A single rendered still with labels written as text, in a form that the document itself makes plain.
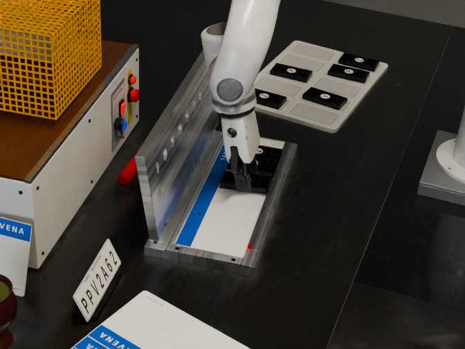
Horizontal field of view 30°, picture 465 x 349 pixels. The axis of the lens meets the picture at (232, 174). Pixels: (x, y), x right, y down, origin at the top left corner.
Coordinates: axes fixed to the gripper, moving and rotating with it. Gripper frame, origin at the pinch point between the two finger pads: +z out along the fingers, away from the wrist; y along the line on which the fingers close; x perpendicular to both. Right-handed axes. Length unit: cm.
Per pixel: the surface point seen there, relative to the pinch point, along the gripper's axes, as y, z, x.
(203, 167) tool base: 3.8, 0.5, 10.2
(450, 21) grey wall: 219, 59, -33
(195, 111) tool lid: 7.7, -10.7, 11.1
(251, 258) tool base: -22.5, 3.6, -5.6
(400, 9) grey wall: 222, 53, -12
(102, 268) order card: -35.3, -3.3, 17.1
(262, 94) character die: 39.0, 1.5, 5.0
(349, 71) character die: 59, 5, -13
